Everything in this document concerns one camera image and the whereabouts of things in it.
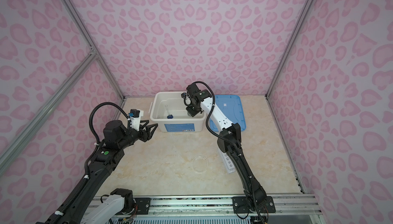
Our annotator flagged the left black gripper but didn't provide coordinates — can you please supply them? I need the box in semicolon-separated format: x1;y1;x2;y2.
118;119;158;151

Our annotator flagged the blue base graduated cylinder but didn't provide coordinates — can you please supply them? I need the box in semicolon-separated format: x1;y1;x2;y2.
165;105;174;119

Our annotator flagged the clear petri dish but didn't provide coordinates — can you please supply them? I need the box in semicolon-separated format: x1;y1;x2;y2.
192;155;208;173

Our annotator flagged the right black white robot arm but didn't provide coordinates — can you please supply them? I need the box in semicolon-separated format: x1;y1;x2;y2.
182;81;268;216

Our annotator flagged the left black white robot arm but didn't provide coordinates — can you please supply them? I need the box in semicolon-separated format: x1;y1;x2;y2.
45;120;158;224

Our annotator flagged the white plastic storage bin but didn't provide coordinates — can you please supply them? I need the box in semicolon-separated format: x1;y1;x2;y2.
149;92;206;133

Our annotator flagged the blue plastic bin lid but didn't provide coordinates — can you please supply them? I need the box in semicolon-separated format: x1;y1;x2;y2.
216;95;247;132

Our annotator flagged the white test tube rack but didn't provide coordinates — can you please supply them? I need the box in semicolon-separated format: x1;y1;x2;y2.
218;149;236;174

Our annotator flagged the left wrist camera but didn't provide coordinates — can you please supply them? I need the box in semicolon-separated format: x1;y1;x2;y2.
128;109;144;131

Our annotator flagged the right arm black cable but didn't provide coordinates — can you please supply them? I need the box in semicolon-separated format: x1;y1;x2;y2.
184;81;237;145

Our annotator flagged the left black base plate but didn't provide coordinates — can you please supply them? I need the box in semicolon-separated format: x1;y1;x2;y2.
115;197;151;216

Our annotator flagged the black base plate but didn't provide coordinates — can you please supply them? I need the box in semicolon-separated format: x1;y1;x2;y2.
115;197;151;216
231;196;276;214

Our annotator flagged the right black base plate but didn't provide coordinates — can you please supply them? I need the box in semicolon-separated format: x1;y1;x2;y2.
231;196;276;214

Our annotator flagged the aluminium mounting rail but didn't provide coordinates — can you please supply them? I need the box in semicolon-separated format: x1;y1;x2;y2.
80;194;326;224

